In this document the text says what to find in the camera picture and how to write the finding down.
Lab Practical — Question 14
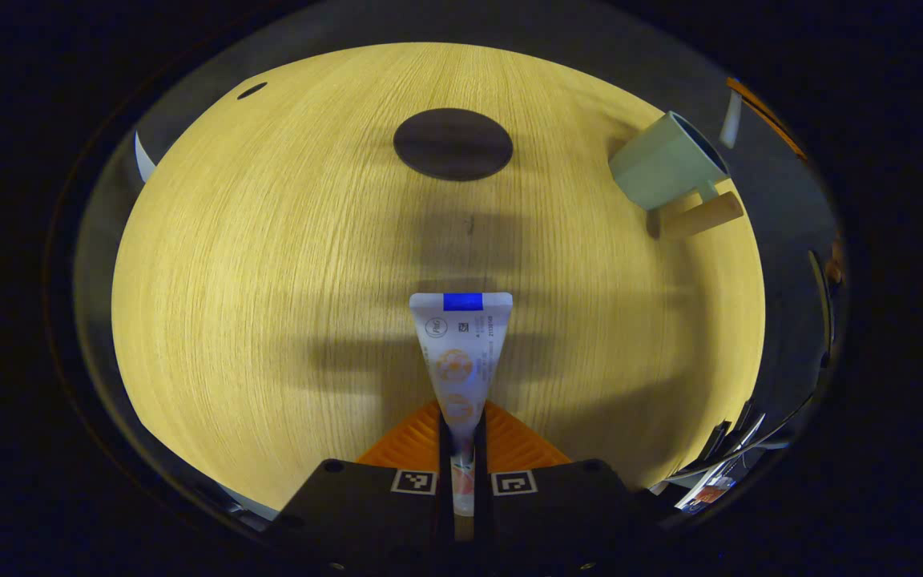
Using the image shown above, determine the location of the dark round coaster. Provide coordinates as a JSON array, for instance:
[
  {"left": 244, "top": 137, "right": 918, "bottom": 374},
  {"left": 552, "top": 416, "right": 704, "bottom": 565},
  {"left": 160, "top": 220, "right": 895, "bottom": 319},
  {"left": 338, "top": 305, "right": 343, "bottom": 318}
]
[{"left": 393, "top": 108, "right": 514, "bottom": 182}]

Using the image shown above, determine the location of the pale green cup wooden handle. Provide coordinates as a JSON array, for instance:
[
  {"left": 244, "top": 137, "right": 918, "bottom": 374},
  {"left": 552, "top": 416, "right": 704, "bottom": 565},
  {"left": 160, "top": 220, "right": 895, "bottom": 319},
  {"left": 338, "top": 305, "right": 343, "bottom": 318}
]
[{"left": 608, "top": 111, "right": 745, "bottom": 240}]

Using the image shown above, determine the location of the white toothpaste tube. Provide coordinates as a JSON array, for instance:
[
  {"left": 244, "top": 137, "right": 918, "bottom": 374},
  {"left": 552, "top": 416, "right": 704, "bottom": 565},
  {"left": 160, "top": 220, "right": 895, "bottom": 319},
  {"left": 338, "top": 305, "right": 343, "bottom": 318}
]
[{"left": 409, "top": 292, "right": 514, "bottom": 518}]

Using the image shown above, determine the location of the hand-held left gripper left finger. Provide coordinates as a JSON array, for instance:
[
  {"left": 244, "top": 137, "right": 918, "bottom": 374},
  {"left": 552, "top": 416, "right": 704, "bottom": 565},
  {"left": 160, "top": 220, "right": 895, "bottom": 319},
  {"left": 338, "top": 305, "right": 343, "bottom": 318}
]
[{"left": 269, "top": 401, "right": 456, "bottom": 574}]

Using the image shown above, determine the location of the white red printed paper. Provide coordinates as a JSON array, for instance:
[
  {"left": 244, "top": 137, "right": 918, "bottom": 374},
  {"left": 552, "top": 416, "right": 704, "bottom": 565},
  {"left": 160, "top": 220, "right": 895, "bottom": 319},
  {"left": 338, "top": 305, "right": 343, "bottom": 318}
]
[{"left": 674, "top": 474, "right": 739, "bottom": 514}]

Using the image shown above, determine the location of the dark cable bundle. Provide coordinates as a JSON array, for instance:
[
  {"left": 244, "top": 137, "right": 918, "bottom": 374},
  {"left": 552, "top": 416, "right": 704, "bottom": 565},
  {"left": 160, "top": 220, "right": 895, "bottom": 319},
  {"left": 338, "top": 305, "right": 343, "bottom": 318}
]
[{"left": 666, "top": 393, "right": 819, "bottom": 490}]

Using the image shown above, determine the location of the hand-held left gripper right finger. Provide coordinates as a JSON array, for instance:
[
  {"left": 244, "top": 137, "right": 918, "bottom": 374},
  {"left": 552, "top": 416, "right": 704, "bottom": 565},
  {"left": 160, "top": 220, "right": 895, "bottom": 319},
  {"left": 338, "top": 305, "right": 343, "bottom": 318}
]
[{"left": 474, "top": 401, "right": 655, "bottom": 574}]

